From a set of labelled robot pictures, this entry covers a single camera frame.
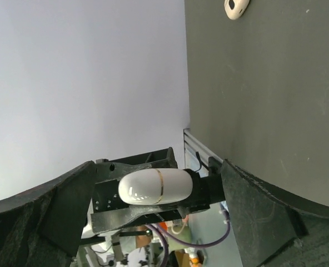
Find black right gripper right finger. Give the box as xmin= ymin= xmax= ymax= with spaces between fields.
xmin=221 ymin=160 xmax=329 ymax=266

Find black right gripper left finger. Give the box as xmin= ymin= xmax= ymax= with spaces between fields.
xmin=0 ymin=161 xmax=96 ymax=266

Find beige case with black oval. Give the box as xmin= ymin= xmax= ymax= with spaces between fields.
xmin=223 ymin=0 xmax=250 ymax=20

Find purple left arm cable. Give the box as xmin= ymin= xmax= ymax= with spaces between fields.
xmin=146 ymin=211 xmax=232 ymax=267

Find white glossy charging case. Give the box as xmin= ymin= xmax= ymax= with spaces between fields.
xmin=118 ymin=168 xmax=193 ymax=205

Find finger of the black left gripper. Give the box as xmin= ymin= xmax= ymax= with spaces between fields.
xmin=91 ymin=205 xmax=187 ymax=231

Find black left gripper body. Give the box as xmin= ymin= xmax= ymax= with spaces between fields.
xmin=93 ymin=148 xmax=225 ymax=220

